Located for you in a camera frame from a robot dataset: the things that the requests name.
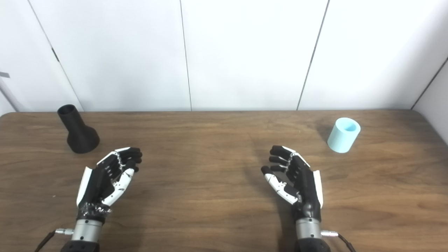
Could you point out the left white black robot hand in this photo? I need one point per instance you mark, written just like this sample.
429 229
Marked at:
94 185

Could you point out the light blue cylinder cup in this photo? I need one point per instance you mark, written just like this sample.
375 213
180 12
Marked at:
341 138

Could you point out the black flared nozzle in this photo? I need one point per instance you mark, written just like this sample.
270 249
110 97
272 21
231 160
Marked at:
81 136

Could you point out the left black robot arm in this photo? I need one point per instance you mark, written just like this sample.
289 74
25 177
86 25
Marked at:
85 232

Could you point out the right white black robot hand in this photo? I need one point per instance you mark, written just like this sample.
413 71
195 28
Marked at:
304 185

